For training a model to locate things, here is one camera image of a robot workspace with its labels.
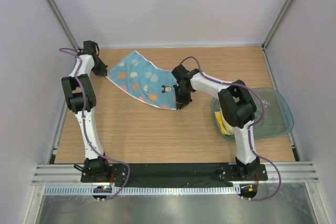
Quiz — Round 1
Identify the yellow green crocodile towel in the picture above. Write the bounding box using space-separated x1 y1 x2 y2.
215 111 234 135

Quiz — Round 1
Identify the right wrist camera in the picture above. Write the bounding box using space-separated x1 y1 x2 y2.
172 64 200 82

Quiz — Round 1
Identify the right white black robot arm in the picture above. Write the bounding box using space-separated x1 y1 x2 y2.
172 65 260 180

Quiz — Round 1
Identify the blue cartoon mouse towel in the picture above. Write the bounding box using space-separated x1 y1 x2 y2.
107 51 177 110

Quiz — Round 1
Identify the aluminium frame rail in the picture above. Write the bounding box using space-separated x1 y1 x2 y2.
33 162 318 188

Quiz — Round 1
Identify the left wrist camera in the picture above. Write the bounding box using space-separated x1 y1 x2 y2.
79 40 100 56

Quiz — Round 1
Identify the white slotted cable duct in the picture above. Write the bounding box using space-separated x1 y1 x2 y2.
44 185 240 196

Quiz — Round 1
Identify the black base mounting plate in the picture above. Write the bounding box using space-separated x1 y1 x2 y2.
80 163 268 187

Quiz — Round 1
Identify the teal transparent plastic tub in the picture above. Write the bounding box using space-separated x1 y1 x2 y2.
211 88 294 142

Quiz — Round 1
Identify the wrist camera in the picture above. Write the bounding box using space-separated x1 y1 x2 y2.
79 40 100 56
172 64 200 82

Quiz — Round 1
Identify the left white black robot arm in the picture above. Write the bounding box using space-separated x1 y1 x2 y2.
61 53 111 182

